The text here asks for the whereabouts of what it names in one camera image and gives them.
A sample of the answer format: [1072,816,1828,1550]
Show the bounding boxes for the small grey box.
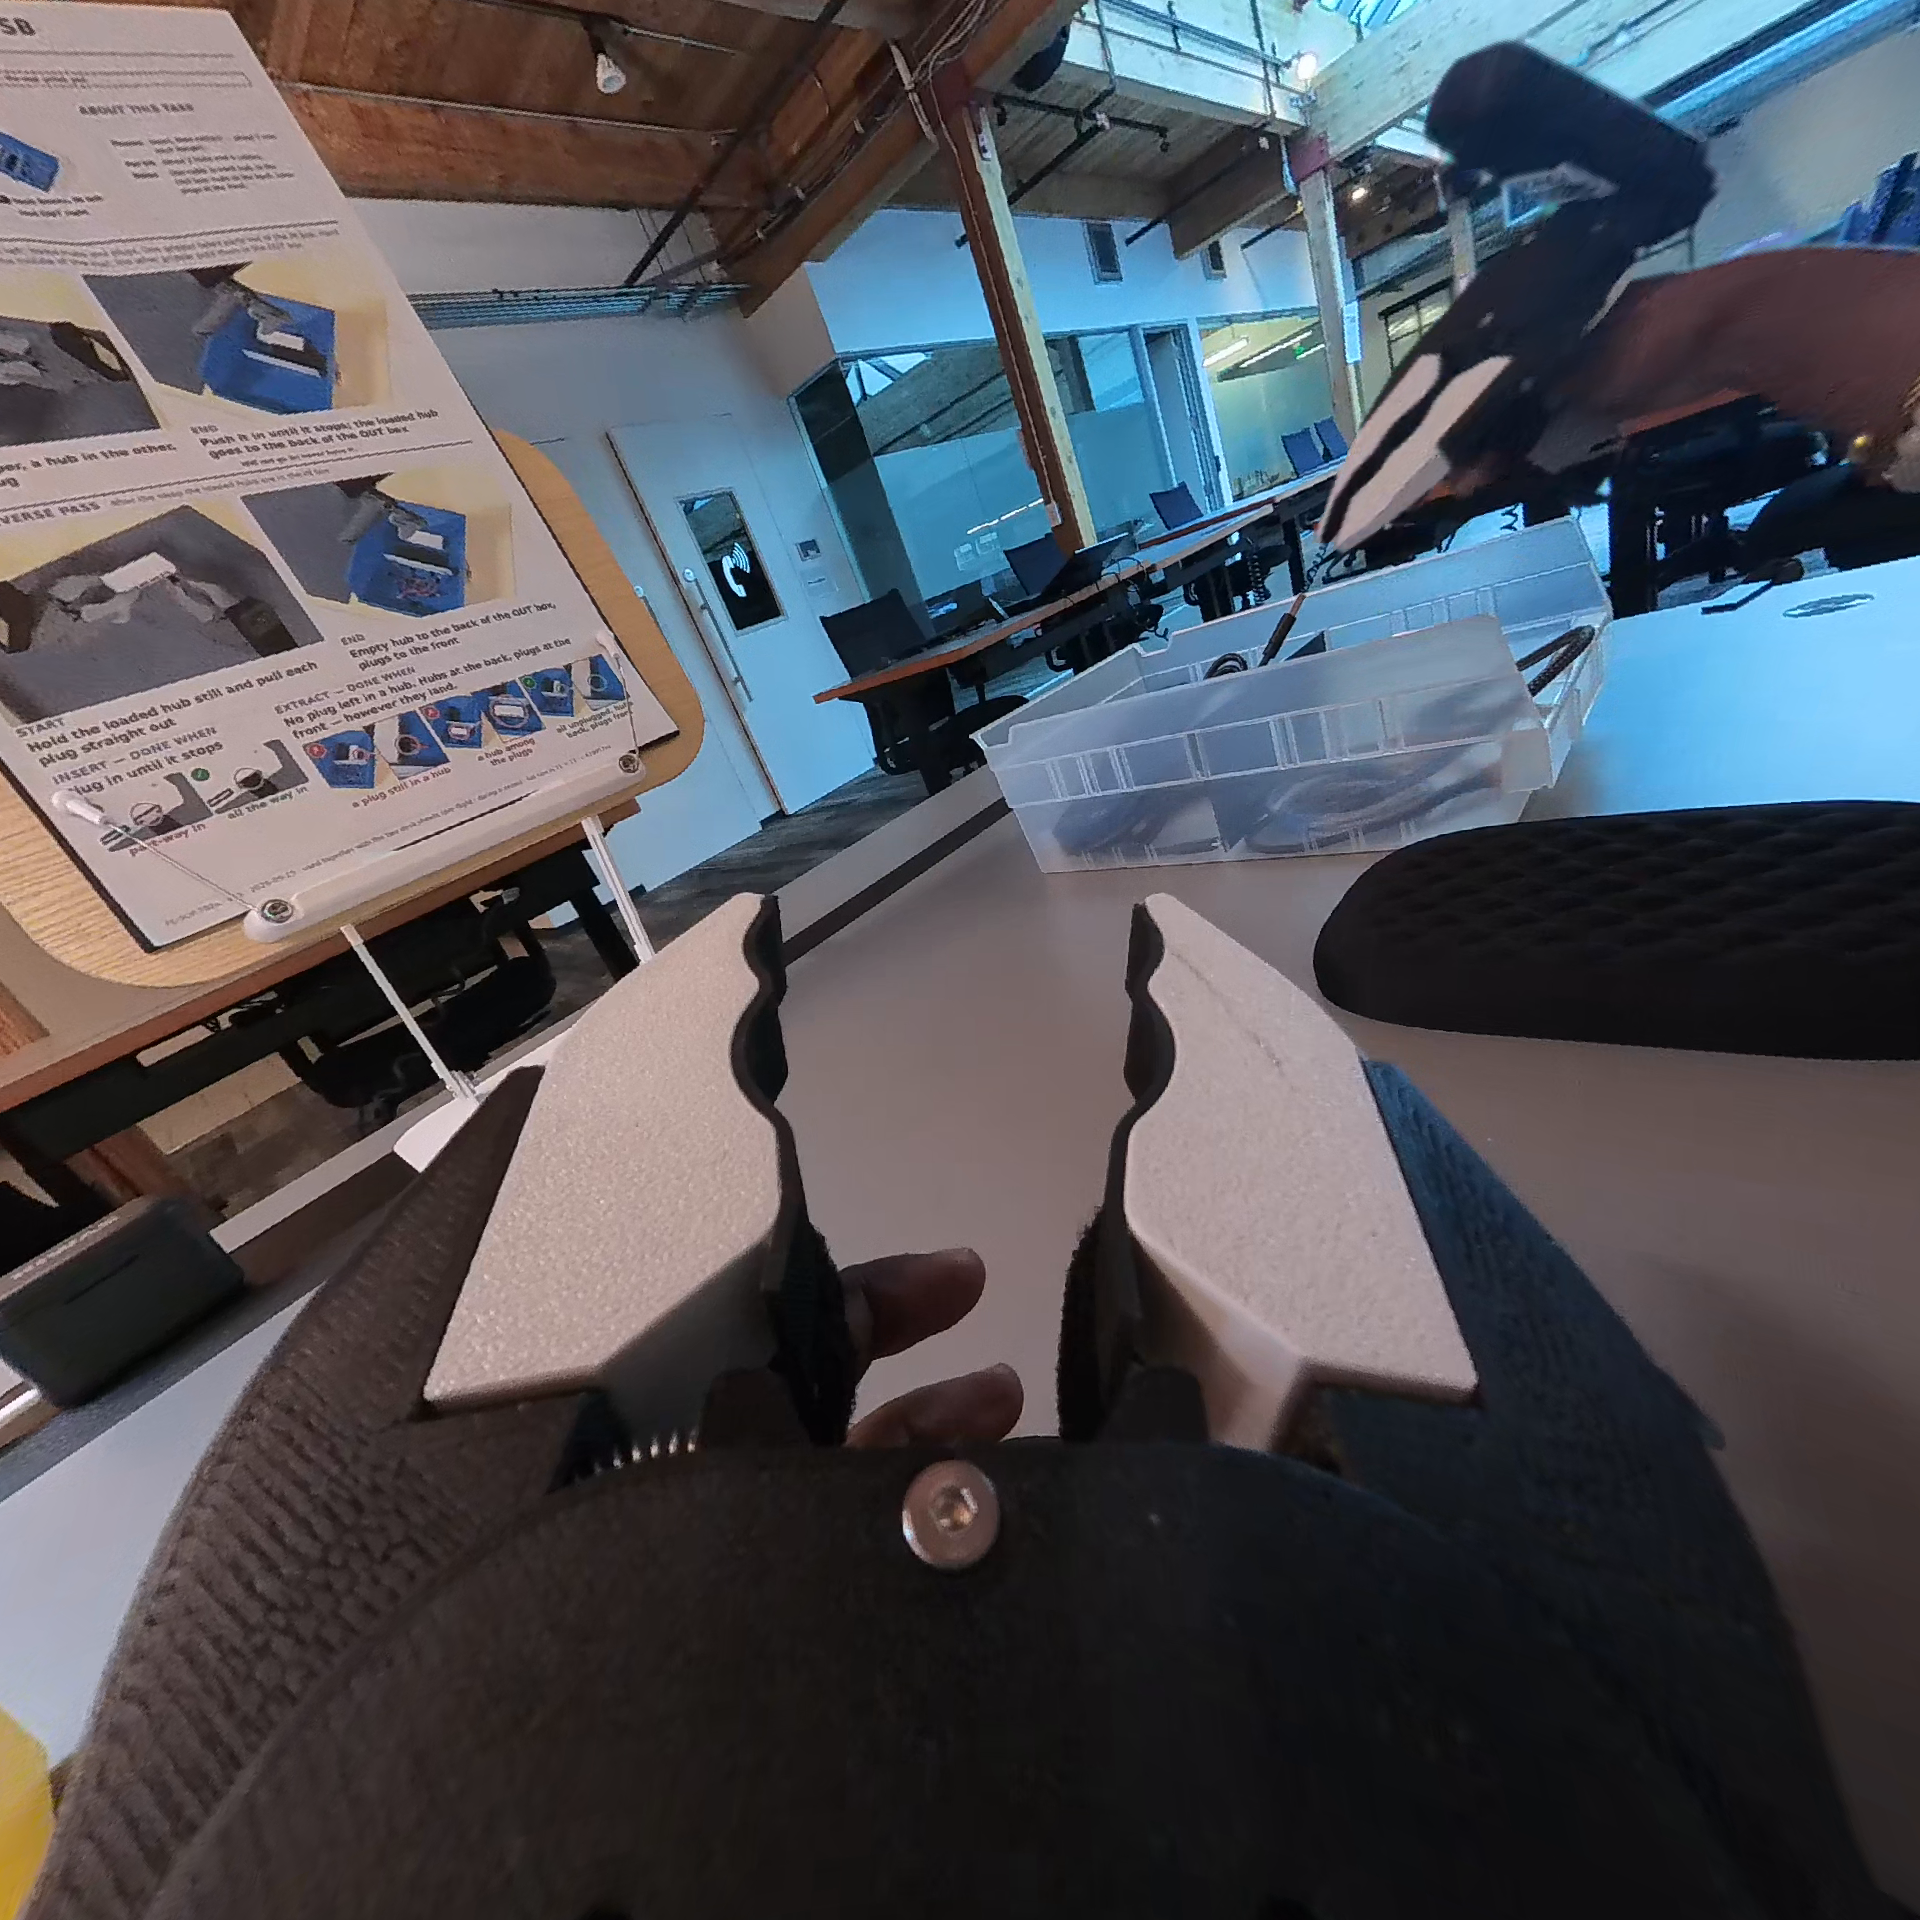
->
[0,1196,249,1408]

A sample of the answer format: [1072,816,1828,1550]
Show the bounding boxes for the person's left hand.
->
[836,1248,1029,1448]

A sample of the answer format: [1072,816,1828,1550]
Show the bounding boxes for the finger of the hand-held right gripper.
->
[1341,382,1524,558]
[1318,347,1480,554]

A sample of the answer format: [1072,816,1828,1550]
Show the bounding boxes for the black office chair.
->
[822,588,962,782]

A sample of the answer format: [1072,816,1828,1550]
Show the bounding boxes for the clear plastic bin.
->
[971,517,1617,876]

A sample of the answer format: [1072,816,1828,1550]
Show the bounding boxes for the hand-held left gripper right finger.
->
[1113,891,1481,1448]

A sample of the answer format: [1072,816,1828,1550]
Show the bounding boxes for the wooden office desk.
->
[814,496,1354,782]

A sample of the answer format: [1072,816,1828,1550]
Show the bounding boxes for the person's right hand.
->
[1552,247,1920,482]

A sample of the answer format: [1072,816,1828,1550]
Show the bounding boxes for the instruction poster board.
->
[0,0,706,992]

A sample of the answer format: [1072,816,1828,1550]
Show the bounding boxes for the white board stand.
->
[241,743,662,1180]

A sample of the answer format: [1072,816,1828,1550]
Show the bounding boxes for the white door with phone symbol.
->
[609,420,793,818]

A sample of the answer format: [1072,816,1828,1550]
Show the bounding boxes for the black textured wrist rest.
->
[1313,799,1920,1063]

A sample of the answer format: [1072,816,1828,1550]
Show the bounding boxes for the gold bracelets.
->
[1848,374,1920,493]

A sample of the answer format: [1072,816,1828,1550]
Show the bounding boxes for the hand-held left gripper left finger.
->
[422,891,826,1427]

